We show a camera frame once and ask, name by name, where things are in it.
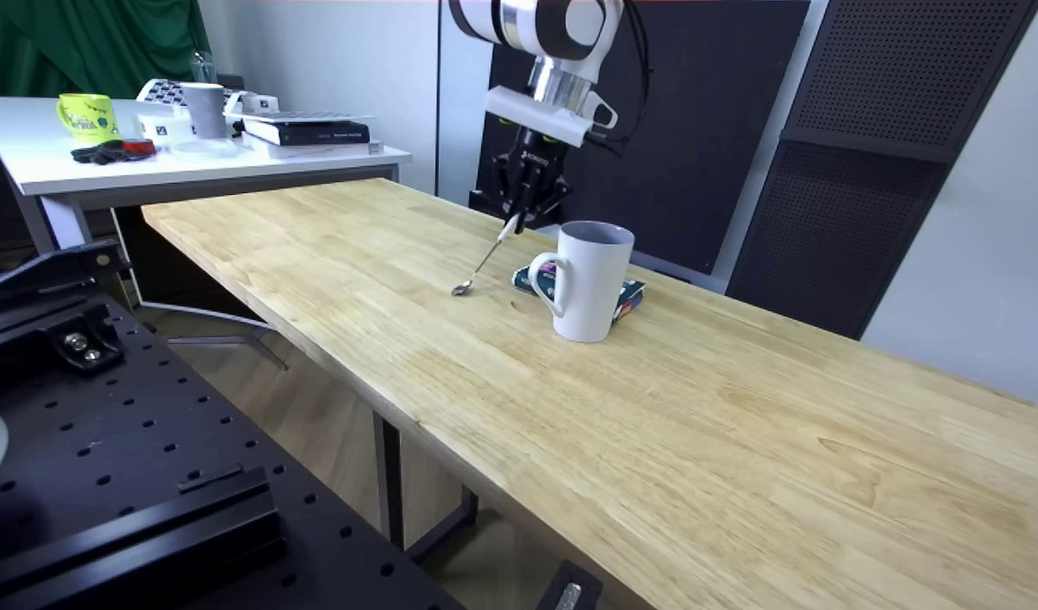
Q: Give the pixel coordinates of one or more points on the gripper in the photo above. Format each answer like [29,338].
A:
[535,154]

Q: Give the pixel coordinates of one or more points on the grey cup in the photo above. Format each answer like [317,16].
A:
[205,110]

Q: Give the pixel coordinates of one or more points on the white mug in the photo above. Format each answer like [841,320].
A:
[595,284]

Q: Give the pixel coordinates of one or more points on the small colourful card box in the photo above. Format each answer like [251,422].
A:
[629,296]

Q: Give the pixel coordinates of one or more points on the white book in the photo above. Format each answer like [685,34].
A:
[315,150]

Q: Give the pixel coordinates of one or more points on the black book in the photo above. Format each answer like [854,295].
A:
[307,133]

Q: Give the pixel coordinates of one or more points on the small white box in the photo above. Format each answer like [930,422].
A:
[260,102]

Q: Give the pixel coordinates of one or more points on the black perforated panel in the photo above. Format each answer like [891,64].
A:
[857,169]

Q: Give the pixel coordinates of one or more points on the clear glass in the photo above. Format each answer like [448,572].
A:
[203,68]

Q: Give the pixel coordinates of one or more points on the white box with black markers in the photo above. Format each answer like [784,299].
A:
[158,119]

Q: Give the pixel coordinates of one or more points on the black and red object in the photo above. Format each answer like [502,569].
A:
[112,151]

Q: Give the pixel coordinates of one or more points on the yellow-green mug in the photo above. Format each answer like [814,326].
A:
[86,117]

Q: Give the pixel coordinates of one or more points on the green curtain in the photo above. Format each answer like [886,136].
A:
[78,42]

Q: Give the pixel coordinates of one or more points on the black metal clamp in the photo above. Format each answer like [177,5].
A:
[52,271]

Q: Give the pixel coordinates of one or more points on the white table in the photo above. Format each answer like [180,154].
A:
[36,161]

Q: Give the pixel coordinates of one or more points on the black metal bar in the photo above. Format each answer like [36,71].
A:
[146,542]

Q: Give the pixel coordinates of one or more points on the black bracket with silver bolt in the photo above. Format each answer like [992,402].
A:
[569,589]

